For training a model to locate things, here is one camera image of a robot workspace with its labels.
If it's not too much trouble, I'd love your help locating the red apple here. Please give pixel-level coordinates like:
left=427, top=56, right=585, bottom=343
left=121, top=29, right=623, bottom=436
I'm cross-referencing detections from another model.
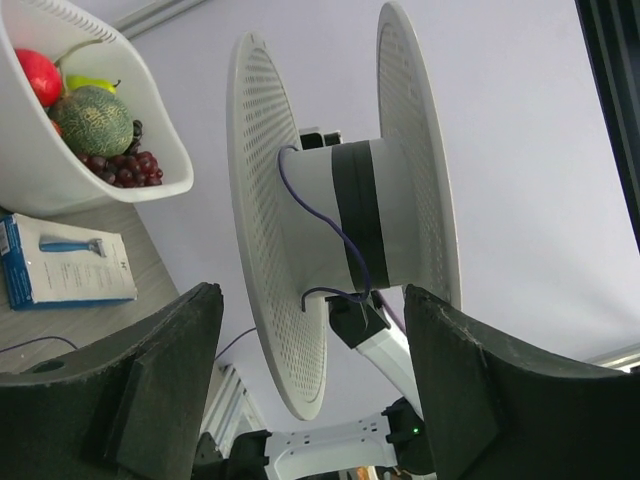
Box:
left=14, top=48, right=63, bottom=108

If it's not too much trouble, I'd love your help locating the blue white razor box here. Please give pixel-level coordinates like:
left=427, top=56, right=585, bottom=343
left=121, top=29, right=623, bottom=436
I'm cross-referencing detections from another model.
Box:
left=1, top=214, right=138, bottom=311

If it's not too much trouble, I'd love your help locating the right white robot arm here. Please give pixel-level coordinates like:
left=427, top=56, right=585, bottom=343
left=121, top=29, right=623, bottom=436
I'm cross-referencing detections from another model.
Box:
left=192, top=291, right=436, bottom=479

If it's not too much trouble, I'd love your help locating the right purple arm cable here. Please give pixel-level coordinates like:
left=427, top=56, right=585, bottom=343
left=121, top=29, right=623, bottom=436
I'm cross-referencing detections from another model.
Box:
left=372, top=289, right=409, bottom=336

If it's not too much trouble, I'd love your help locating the white plastic basket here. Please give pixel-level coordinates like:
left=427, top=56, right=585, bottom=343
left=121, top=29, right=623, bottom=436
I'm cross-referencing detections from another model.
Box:
left=1, top=1, right=194, bottom=217

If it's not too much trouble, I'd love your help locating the green netted melon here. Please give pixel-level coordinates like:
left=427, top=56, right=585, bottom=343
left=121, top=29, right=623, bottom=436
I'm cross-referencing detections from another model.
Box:
left=48, top=85, right=134, bottom=157

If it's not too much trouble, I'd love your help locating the yellow pear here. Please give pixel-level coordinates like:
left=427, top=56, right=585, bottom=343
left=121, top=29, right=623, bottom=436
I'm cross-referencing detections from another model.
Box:
left=65, top=75, right=121, bottom=94

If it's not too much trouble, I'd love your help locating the thin purple wire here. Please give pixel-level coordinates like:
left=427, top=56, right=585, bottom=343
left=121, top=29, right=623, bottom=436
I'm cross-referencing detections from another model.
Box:
left=0, top=144, right=374, bottom=354

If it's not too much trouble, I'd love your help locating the white plastic cable spool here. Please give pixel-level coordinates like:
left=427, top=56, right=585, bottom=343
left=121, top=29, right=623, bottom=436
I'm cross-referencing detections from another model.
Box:
left=226, top=1, right=462, bottom=421

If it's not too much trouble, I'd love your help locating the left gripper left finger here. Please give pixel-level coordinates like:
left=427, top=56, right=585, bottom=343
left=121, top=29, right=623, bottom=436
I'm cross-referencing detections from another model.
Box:
left=1, top=283, right=224, bottom=479

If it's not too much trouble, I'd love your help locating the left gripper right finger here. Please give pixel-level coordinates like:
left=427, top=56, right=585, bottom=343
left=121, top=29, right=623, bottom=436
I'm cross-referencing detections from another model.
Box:
left=404, top=286, right=639, bottom=479

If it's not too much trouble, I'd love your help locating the red grapes front row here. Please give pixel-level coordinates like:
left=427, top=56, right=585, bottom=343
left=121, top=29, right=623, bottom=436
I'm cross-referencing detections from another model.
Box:
left=76, top=151, right=164, bottom=189

